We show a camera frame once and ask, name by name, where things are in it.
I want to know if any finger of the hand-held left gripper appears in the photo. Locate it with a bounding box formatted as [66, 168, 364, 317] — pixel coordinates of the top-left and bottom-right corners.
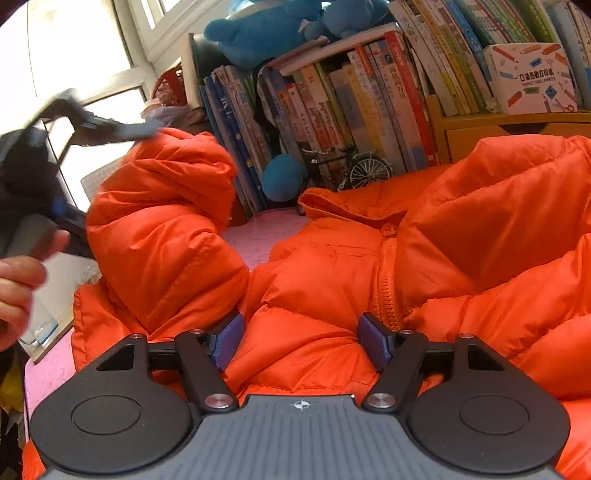
[28, 89, 160, 164]

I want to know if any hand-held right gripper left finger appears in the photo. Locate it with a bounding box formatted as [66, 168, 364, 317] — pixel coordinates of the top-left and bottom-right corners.
[95, 313, 245, 413]

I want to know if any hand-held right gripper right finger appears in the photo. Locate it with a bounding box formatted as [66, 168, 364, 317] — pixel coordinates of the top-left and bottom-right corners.
[358, 312, 505, 413]

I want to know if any orange down jacket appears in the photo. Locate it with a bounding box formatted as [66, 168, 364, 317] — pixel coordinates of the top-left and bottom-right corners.
[21, 127, 591, 480]

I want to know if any person's left hand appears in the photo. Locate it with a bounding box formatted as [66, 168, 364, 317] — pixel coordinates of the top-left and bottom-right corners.
[0, 229, 71, 352]

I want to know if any red plastic basket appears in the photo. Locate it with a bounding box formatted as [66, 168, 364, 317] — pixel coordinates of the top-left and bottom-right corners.
[151, 65, 185, 104]

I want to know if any toy bicycle model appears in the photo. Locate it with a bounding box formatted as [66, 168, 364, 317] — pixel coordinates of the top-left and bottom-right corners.
[300, 145, 393, 192]

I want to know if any blue plush ball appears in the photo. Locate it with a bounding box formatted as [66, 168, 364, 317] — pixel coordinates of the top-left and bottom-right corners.
[262, 154, 306, 202]

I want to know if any wooden drawer organizer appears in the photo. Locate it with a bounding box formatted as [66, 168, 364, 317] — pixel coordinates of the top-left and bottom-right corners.
[425, 95, 591, 164]

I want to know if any grey flat book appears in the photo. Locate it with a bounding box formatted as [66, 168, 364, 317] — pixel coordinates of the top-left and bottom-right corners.
[272, 22, 398, 77]

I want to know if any row of thick colourful books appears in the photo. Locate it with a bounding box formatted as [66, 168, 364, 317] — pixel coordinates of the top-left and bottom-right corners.
[199, 30, 441, 220]

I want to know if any row of thin children's books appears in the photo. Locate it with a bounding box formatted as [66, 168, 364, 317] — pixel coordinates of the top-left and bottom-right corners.
[388, 0, 591, 116]

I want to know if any white printed cardboard box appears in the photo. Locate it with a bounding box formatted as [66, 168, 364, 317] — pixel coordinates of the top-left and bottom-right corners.
[482, 42, 579, 115]

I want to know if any white window frame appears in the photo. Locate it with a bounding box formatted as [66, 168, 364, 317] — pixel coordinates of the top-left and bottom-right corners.
[111, 0, 208, 93]

